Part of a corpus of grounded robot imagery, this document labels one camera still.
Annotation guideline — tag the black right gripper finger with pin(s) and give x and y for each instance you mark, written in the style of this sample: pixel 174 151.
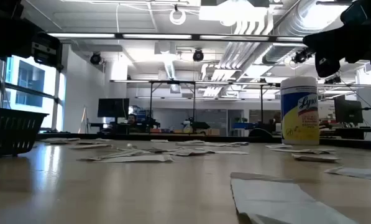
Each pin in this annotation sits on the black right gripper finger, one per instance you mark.
pixel 323 40

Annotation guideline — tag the Lysol disinfecting wipes canister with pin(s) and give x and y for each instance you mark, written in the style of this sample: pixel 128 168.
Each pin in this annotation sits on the Lysol disinfecting wipes canister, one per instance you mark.
pixel 300 112

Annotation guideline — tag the black desktop robot arm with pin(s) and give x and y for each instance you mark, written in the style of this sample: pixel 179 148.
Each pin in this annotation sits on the black desktop robot arm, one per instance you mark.
pixel 148 123
pixel 196 125

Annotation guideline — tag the green printed bandage strip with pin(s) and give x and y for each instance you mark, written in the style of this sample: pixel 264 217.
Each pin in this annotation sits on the green printed bandage strip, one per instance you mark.
pixel 162 150
pixel 229 145

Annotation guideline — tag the black round tracking camera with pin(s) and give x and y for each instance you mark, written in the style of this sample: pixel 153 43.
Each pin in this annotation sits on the black round tracking camera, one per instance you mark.
pixel 300 56
pixel 198 55
pixel 332 80
pixel 95 58

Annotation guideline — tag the large glass window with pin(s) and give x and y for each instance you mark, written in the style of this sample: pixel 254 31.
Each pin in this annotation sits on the large glass window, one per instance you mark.
pixel 33 84

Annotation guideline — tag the brown cardboard box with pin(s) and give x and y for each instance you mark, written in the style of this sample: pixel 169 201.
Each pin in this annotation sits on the brown cardboard box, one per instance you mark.
pixel 211 132

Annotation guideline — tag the small white paper packet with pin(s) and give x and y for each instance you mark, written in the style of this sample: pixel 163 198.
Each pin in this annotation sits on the small white paper packet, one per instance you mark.
pixel 191 152

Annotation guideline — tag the silver ventilation duct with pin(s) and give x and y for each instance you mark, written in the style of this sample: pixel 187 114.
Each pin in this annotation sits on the silver ventilation duct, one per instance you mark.
pixel 267 56

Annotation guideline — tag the black stand-mounted monitor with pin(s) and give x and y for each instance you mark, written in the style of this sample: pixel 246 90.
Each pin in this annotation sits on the black stand-mounted monitor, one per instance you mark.
pixel 113 107

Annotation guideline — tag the blue storage bin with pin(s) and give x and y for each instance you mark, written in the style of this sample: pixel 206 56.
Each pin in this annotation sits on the blue storage bin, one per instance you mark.
pixel 244 125

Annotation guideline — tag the black metal workstation frame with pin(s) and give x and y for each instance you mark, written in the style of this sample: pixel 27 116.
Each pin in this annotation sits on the black metal workstation frame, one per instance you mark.
pixel 172 82

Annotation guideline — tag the LED light bar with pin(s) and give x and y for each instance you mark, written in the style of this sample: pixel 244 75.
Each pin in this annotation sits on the LED light bar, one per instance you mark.
pixel 157 36

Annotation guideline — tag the black perforated plastic basket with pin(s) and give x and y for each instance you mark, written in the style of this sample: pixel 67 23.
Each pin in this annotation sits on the black perforated plastic basket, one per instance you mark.
pixel 11 130

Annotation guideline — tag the black office chair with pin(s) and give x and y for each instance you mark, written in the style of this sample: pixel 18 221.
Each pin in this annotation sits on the black office chair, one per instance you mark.
pixel 259 133

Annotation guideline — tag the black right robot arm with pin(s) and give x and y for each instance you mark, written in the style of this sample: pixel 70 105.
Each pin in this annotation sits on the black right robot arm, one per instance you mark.
pixel 363 11

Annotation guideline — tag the white wipes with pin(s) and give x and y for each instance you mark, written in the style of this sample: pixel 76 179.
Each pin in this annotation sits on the white wipes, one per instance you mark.
pixel 272 199

